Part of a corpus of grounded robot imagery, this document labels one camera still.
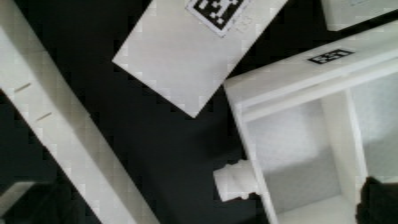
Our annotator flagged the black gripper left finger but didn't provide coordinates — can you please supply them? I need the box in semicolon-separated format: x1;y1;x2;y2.
0;183;102;224

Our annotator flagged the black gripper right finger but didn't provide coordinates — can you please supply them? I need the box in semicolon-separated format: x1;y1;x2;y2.
356;177;398;224

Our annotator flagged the white cabinet body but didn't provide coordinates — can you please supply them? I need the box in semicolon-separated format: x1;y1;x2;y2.
224;21;398;224

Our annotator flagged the white rectangular cabinet box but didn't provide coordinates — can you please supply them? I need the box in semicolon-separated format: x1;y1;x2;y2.
322;0;398;31

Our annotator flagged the small white knobbed part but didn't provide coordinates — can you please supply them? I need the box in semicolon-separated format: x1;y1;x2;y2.
214;160;262;201

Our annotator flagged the white flat marker sheet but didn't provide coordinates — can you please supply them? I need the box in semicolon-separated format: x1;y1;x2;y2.
112;0;288;116

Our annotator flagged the white table border frame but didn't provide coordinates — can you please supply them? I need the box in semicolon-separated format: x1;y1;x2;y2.
0;0;160;224

